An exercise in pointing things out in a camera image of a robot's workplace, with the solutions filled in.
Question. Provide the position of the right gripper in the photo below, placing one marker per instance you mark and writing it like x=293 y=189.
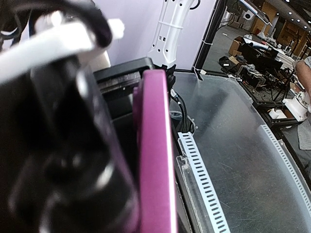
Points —
x=62 y=169

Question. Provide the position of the black phone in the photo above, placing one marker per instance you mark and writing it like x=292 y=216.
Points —
x=156 y=171

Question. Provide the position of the pole phone stand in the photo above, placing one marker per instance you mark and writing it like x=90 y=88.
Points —
x=122 y=75

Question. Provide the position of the white cable duct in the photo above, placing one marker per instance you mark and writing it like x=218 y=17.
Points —
x=250 y=188

